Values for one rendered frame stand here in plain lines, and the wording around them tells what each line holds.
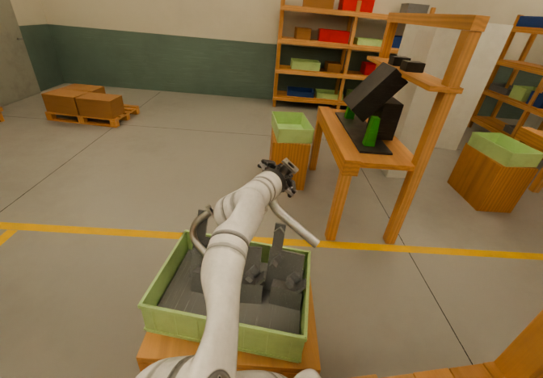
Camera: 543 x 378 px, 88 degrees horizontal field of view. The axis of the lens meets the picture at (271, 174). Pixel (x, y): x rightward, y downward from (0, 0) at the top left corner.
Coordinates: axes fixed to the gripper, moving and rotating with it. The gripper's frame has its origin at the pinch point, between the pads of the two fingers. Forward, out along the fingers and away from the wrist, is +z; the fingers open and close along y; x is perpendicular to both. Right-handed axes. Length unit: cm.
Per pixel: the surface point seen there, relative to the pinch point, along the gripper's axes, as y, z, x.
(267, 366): -45, -4, 58
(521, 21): -97, 614, -291
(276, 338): -38, -3, 46
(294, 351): -47, 0, 47
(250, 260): -15, 18, 48
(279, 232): -14.4, 20.4, 29.1
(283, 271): -28, 22, 42
